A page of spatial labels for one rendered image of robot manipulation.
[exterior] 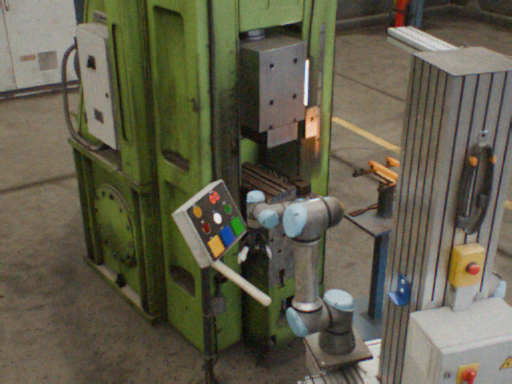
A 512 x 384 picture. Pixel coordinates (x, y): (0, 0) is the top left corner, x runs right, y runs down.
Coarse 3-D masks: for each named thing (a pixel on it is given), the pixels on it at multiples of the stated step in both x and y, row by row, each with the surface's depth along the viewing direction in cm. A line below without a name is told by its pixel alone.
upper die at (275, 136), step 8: (240, 128) 343; (248, 128) 337; (272, 128) 327; (280, 128) 330; (288, 128) 334; (296, 128) 338; (248, 136) 339; (256, 136) 334; (264, 136) 328; (272, 136) 329; (280, 136) 332; (288, 136) 336; (296, 136) 340; (264, 144) 330; (272, 144) 331
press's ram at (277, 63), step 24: (240, 48) 315; (264, 48) 310; (288, 48) 315; (240, 72) 320; (264, 72) 311; (288, 72) 320; (240, 96) 326; (264, 96) 316; (288, 96) 326; (240, 120) 332; (264, 120) 321; (288, 120) 332
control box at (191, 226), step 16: (208, 192) 303; (224, 192) 312; (192, 208) 291; (208, 208) 300; (224, 208) 309; (192, 224) 288; (208, 224) 296; (224, 224) 306; (192, 240) 292; (208, 240) 294; (208, 256) 291
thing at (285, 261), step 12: (312, 192) 364; (240, 204) 357; (264, 228) 346; (276, 228) 346; (276, 240) 349; (288, 240) 356; (252, 252) 368; (264, 252) 352; (276, 252) 353; (288, 252) 359; (252, 264) 369; (264, 264) 355; (276, 264) 356; (288, 264) 363; (252, 276) 368; (264, 276) 359; (276, 276) 360; (288, 276) 366
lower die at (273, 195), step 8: (256, 168) 374; (248, 176) 365; (256, 176) 363; (272, 176) 364; (256, 184) 356; (264, 184) 356; (280, 184) 354; (288, 184) 356; (248, 192) 354; (264, 192) 350; (272, 192) 348; (280, 192) 347; (288, 192) 351; (272, 200) 345; (280, 200) 349; (288, 200) 353
